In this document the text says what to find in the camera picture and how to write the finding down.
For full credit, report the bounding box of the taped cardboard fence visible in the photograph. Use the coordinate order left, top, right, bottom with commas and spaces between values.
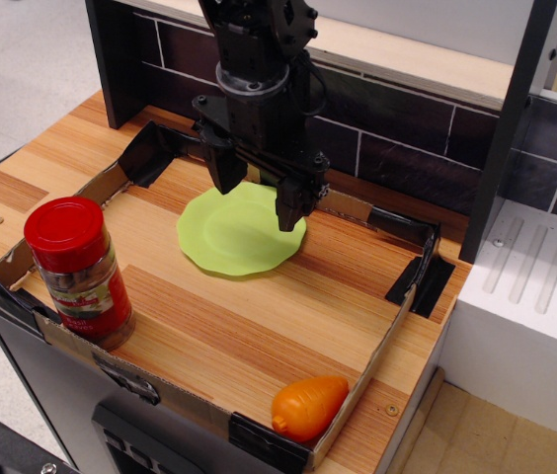
0, 116, 469, 473

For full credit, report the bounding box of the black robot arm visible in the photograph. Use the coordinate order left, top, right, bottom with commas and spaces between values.
193, 1, 330, 232

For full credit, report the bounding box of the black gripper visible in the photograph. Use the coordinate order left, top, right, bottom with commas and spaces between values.
193, 86, 329, 232

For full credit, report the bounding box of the red-lidded basil leaves bottle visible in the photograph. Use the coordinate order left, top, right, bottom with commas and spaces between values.
24, 197, 135, 351

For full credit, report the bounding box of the orange plastic toy carrot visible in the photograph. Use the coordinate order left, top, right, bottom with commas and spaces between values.
271, 376, 349, 442

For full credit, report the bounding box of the black oven control panel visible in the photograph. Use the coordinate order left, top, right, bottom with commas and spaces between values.
91, 403, 205, 474

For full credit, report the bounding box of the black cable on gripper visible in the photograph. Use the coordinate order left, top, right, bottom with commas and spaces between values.
299, 50, 330, 119

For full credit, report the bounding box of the white grooved drainboard unit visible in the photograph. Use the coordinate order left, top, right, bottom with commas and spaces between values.
439, 201, 557, 432

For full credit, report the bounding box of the dark shelf frame with tiles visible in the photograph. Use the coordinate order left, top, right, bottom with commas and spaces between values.
86, 1, 557, 260

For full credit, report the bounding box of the light green plastic plate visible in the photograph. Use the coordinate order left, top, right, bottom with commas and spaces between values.
177, 182, 307, 277

